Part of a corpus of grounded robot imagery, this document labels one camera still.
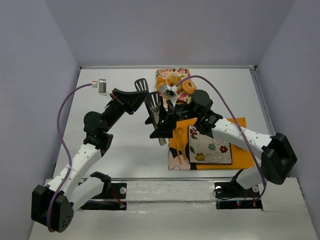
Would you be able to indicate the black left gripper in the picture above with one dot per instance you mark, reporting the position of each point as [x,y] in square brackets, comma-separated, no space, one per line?
[121,99]

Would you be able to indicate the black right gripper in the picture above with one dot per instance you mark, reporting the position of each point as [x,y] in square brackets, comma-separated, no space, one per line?
[174,116]

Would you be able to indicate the stainless steel serving tongs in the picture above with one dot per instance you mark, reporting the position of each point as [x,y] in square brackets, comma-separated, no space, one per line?
[153,102]

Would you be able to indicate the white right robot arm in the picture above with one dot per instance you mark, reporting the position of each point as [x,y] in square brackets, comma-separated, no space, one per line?
[277,157]

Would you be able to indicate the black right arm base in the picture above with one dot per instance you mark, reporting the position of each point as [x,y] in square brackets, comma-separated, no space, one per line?
[230,196]

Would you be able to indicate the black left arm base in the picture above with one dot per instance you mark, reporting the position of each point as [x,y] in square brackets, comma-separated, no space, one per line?
[113,199]

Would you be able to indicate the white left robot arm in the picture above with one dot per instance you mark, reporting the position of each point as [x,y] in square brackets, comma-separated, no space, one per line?
[51,205]

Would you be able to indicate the striped croissant bread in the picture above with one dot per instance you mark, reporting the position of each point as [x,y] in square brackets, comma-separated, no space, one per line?
[159,83]

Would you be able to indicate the twisted pretzel bread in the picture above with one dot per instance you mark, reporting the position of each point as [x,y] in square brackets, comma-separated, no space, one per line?
[172,80]

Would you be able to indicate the wooden spoon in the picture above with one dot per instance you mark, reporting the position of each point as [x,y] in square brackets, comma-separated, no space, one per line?
[178,135]

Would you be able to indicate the wooden chopstick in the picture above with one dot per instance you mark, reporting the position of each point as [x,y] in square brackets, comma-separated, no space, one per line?
[177,145]

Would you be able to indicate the orange cloth placemat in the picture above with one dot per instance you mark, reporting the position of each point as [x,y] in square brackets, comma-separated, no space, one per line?
[241,159]

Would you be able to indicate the square flower-patterned plate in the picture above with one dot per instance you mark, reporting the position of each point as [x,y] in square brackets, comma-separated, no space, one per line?
[203,149]

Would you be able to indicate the floral rectangular tray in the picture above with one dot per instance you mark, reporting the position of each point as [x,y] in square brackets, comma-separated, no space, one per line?
[180,72]

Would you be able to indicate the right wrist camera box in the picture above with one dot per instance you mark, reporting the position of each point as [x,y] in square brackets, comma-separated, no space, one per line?
[169,91]

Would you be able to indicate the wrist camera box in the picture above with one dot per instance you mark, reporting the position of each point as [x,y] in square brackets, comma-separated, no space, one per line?
[101,86]
[169,91]

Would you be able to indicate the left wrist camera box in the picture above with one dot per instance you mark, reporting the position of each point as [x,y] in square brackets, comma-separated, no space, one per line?
[101,86]

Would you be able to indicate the glazed ring donut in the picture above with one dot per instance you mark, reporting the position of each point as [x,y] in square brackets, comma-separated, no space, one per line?
[189,87]

